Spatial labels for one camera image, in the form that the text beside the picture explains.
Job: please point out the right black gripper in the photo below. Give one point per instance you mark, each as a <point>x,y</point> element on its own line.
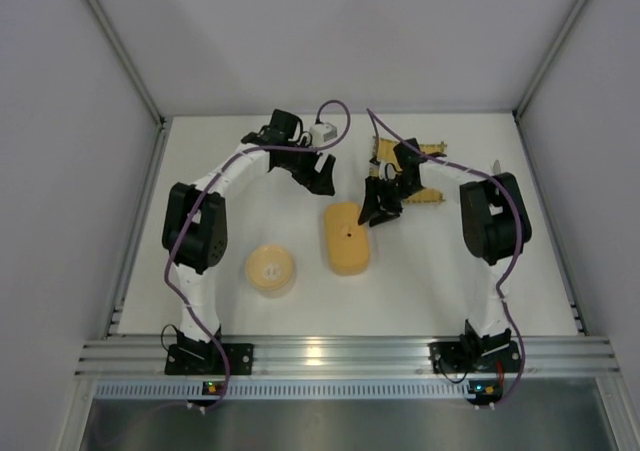
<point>385,197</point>

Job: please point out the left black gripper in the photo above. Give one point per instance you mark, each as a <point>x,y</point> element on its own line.
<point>310,168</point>

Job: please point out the oblong tan box lid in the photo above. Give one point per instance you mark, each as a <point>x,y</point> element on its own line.
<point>342,232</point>

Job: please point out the bamboo sushi mat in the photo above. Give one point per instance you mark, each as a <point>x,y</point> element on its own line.
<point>384,149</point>

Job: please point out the round tan lid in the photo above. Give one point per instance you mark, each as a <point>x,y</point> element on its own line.
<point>270,261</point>

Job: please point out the oblong tan lunch box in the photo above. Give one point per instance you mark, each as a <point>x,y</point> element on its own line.
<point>349,264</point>

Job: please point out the round steel container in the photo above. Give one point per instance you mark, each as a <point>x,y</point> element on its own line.
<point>274,287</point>

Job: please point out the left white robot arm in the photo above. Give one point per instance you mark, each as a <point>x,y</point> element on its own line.
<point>195,230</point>

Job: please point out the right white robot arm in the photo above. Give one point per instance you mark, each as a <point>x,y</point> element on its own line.
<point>494,222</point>

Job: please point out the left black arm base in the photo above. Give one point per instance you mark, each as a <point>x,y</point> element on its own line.
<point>199,358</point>

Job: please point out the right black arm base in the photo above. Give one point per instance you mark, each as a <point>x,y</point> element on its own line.
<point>450,358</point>

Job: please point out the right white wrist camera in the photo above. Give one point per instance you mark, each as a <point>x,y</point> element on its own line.
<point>383,170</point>

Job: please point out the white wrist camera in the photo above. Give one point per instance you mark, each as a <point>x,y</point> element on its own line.
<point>383,170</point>
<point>322,134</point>

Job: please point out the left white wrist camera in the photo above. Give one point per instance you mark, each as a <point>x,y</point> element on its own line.
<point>322,134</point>

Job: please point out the grey slotted cable duct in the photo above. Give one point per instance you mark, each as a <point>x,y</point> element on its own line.
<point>207,390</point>

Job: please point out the aluminium mounting rail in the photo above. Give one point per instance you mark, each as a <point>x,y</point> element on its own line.
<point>316,357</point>

